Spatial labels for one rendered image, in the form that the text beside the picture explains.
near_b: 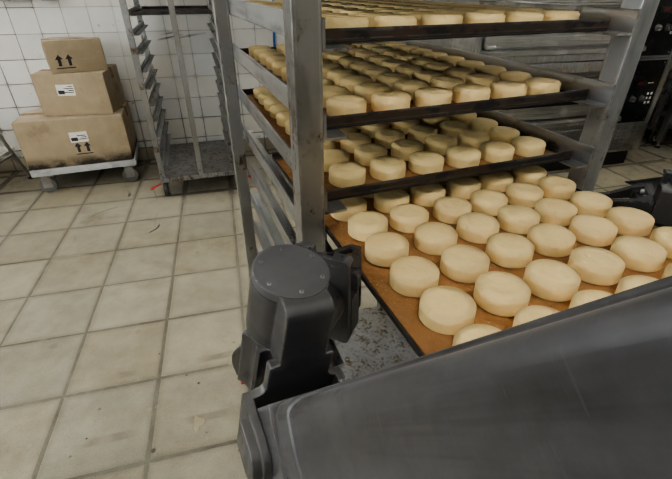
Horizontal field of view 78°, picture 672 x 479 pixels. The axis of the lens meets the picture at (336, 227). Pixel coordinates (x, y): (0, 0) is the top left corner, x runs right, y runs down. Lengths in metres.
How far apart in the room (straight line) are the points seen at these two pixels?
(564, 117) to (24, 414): 3.19
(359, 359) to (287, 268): 1.10
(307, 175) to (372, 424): 0.33
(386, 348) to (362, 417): 1.24
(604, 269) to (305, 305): 0.32
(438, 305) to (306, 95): 0.24
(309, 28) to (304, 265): 0.23
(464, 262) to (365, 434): 0.29
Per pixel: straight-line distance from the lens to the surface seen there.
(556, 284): 0.45
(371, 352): 1.41
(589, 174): 0.75
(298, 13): 0.43
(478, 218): 0.54
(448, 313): 0.38
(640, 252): 0.55
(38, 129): 3.12
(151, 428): 1.53
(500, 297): 0.41
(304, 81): 0.43
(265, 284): 0.29
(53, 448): 1.62
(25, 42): 3.52
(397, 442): 0.17
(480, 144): 0.71
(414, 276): 0.42
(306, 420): 0.25
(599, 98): 0.72
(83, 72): 3.06
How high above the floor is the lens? 1.18
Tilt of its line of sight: 31 degrees down
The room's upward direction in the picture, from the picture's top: straight up
